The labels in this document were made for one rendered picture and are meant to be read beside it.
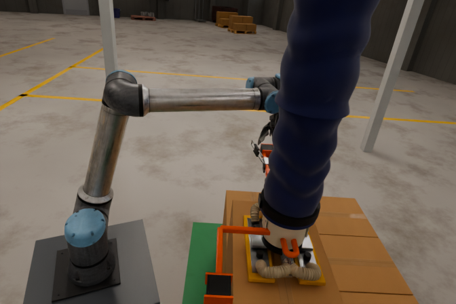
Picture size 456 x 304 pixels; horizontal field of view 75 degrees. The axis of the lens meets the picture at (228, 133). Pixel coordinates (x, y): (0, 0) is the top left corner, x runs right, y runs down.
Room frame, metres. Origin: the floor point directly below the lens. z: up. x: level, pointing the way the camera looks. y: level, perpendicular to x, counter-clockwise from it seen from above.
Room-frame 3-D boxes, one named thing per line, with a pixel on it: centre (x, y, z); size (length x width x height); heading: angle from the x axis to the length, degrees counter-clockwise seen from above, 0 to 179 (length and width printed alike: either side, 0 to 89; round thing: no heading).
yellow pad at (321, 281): (0.92, -0.36, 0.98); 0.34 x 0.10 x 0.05; 3
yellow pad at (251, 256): (0.91, -0.17, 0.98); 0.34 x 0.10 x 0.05; 3
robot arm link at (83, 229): (0.89, 0.54, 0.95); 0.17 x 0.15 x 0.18; 18
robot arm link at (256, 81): (1.26, -0.12, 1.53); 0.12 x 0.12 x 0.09; 18
